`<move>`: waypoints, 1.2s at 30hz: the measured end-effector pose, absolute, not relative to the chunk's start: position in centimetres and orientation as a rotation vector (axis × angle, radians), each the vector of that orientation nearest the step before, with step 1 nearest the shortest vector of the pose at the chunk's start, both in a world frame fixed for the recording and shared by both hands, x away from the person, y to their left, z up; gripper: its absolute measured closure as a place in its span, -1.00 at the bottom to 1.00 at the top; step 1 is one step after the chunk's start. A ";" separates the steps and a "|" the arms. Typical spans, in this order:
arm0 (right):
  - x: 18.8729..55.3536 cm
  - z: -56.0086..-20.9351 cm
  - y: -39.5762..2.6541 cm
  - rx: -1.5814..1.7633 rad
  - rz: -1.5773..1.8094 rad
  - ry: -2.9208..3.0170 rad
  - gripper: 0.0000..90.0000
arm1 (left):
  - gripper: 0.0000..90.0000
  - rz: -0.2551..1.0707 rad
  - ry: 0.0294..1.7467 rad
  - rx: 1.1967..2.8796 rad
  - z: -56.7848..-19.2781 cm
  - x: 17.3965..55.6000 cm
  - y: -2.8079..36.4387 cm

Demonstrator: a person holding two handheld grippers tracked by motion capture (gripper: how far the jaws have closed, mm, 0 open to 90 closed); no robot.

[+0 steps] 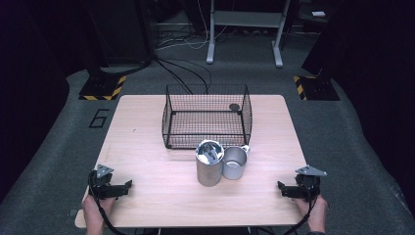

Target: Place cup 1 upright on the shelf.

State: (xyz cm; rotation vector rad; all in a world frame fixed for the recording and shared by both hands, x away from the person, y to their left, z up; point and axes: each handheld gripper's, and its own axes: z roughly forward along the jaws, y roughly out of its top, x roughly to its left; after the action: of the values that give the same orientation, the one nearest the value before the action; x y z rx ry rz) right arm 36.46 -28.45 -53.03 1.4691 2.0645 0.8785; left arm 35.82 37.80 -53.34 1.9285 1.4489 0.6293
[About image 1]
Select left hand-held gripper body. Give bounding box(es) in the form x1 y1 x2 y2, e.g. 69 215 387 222
87 164 117 201

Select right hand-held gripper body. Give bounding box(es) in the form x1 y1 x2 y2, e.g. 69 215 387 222
294 164 328 202

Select person's right hand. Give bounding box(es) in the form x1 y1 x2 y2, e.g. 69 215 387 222
295 194 329 231

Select person's left hand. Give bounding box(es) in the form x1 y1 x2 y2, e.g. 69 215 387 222
81 195 115 230

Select tall metal canister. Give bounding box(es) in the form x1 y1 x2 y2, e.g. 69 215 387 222
195 139 226 188

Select dark curtain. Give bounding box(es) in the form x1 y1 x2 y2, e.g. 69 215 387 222
0 0 99 204
300 0 415 197

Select black stand column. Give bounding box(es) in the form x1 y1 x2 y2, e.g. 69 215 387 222
83 0 155 77

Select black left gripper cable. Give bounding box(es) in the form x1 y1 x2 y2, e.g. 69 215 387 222
87 170 129 235

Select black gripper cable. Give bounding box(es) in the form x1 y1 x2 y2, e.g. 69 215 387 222
283 195 319 235
87 170 129 235

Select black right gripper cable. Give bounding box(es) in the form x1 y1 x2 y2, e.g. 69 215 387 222
283 195 319 235

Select metal cup with handle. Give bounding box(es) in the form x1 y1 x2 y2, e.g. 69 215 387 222
222 144 252 181

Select black yellow striped base plate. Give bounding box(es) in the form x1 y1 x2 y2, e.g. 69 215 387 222
292 74 342 102
78 74 127 102

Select black wire basket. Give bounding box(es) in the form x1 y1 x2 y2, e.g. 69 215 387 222
161 83 254 151

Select black floor cables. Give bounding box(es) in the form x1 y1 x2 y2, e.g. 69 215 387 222
152 53 213 96

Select white floor cable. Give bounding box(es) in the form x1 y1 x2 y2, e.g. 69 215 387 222
156 0 229 52

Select white metal desk frame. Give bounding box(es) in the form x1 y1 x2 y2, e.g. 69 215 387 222
206 0 292 69

